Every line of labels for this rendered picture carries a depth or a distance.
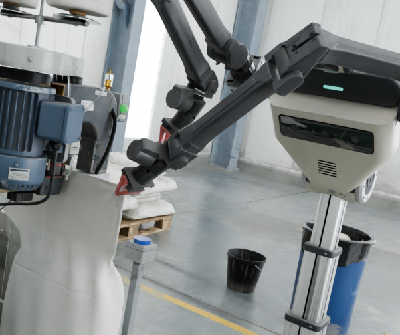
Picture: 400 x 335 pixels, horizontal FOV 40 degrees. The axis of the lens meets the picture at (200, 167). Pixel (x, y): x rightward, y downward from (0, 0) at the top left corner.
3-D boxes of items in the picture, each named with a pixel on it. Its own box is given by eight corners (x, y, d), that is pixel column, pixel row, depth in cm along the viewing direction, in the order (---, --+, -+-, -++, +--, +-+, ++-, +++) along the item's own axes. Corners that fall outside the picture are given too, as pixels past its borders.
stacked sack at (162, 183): (180, 193, 533) (183, 179, 531) (136, 199, 476) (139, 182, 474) (145, 183, 556) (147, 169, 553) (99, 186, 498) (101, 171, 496)
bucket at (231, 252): (266, 290, 414) (273, 257, 410) (248, 299, 389) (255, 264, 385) (232, 277, 429) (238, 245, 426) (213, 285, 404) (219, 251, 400)
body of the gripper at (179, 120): (159, 121, 165) (173, 102, 163) (177, 123, 174) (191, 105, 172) (173, 135, 163) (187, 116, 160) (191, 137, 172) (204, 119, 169)
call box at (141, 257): (155, 260, 192) (157, 244, 191) (141, 264, 185) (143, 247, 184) (137, 253, 196) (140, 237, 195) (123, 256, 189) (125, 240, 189)
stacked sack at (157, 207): (177, 217, 536) (179, 202, 534) (133, 225, 480) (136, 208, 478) (143, 206, 558) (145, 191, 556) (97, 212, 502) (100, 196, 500)
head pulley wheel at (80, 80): (88, 86, 170) (89, 78, 169) (66, 84, 162) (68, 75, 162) (67, 82, 174) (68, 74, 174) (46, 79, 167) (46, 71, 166)
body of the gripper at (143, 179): (119, 170, 151) (137, 156, 147) (141, 169, 159) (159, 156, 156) (128, 191, 149) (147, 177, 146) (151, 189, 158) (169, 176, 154)
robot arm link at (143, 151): (191, 163, 144) (187, 137, 148) (160, 147, 136) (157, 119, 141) (159, 183, 150) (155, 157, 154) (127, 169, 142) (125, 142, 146)
